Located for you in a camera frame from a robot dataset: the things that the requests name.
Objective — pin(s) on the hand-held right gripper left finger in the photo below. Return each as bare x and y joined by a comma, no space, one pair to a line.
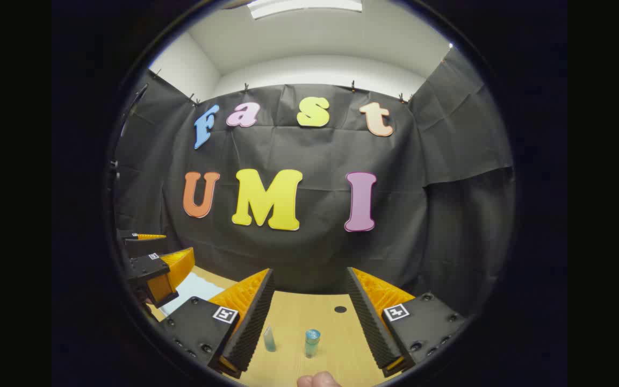
253,328

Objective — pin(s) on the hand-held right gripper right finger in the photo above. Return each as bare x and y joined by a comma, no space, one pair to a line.
374,328

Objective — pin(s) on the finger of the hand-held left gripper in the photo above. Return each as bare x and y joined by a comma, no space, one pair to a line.
145,244
151,274

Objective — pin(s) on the pale blue skin care tube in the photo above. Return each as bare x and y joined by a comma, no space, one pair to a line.
270,339

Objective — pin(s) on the light blue suitcase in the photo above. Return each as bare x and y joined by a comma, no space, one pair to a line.
194,290

